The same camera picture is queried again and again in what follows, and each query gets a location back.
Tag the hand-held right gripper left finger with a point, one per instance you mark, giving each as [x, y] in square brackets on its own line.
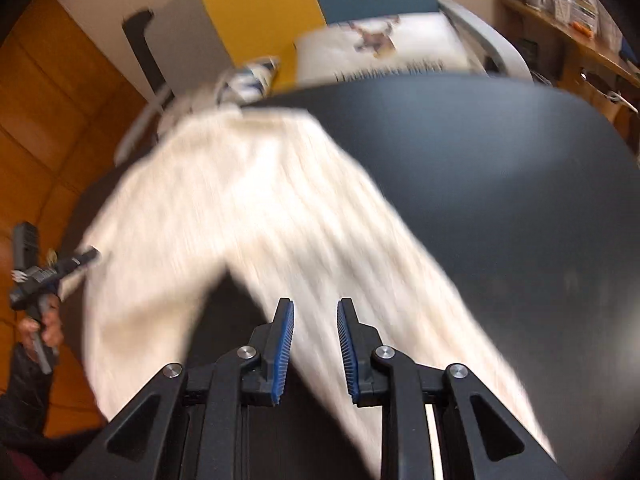
[282, 352]

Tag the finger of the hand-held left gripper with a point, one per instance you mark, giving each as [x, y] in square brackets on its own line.
[80, 260]

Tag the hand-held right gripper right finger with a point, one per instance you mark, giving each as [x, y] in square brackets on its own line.
[347, 355]

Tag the white knitted sweater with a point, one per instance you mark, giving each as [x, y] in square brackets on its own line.
[280, 220]

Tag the person's left forearm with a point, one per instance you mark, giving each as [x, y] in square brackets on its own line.
[22, 395]

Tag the person's left hand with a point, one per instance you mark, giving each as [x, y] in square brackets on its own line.
[51, 330]

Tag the person's maroon pants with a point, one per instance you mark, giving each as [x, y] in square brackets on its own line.
[20, 467]

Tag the blue white patterned cushion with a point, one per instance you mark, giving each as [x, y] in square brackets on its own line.
[250, 80]

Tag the blue yellow grey armchair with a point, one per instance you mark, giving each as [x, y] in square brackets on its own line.
[260, 5]

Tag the white deer print cushion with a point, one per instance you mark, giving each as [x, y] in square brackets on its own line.
[390, 45]

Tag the wooden shelf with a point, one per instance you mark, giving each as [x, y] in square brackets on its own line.
[575, 45]

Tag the stack of papers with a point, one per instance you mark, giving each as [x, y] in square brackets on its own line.
[580, 5]

